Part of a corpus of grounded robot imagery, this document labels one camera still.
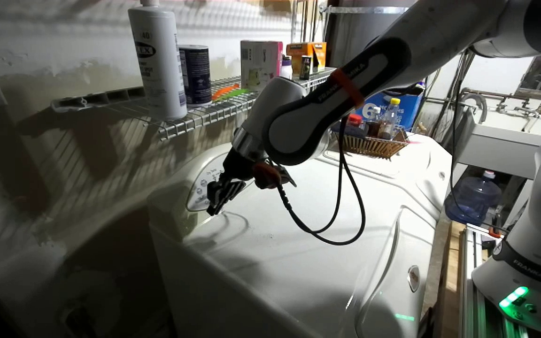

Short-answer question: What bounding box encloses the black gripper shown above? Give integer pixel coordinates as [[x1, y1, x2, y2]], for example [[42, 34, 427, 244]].
[[205, 134, 267, 218]]

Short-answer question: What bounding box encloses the cream washing machine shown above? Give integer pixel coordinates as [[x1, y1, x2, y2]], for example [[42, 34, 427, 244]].
[[310, 128, 459, 216]]

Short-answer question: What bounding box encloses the orange and green packet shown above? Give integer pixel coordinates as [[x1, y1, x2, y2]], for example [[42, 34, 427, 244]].
[[209, 81, 254, 104]]

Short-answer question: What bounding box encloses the dark cylindrical can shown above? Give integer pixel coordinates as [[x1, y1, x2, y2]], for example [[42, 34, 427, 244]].
[[177, 43, 214, 107]]

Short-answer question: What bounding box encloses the white printed box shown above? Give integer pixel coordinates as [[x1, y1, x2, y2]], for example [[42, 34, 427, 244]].
[[239, 40, 286, 90]]

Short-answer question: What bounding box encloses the red cap bottle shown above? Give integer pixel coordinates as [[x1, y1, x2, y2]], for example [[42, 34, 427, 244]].
[[344, 111, 367, 139]]

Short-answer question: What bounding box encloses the white spray bottle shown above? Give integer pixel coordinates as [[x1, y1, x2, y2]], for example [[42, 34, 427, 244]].
[[126, 0, 190, 124]]

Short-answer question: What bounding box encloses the small black canister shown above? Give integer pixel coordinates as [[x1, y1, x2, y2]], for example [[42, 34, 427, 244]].
[[299, 55, 316, 83]]

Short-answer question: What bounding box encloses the wicker basket with items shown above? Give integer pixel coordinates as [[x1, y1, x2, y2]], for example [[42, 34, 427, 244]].
[[333, 130, 412, 162]]

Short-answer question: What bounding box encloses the orange cardboard box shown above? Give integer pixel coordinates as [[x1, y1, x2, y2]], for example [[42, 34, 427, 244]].
[[284, 40, 329, 83]]

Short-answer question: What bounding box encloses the yellow cap sauce bottle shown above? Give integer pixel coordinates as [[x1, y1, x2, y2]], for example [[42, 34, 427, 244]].
[[383, 96, 406, 141]]

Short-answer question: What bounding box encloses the blue box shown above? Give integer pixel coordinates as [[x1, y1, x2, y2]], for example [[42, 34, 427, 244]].
[[357, 81, 429, 134]]

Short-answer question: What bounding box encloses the grey metal tank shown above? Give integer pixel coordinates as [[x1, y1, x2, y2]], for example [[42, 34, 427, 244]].
[[323, 0, 421, 68]]

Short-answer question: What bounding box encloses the wooden plank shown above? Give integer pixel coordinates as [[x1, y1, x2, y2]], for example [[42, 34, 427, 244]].
[[430, 218, 468, 338]]

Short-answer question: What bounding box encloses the blue water jug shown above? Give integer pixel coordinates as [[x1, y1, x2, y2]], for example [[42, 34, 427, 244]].
[[442, 167, 506, 228]]

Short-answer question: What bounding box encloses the white rectangular cabinet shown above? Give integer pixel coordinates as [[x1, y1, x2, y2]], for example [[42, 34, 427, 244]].
[[455, 120, 541, 184]]

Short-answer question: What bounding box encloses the white wire shelf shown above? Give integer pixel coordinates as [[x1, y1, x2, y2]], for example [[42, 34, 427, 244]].
[[51, 66, 338, 147]]

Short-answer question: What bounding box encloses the black looped cable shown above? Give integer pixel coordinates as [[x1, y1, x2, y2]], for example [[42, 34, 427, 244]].
[[274, 115, 368, 248]]

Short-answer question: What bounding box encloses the orange cable strap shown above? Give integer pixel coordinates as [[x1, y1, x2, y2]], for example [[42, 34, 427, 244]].
[[327, 66, 368, 107]]

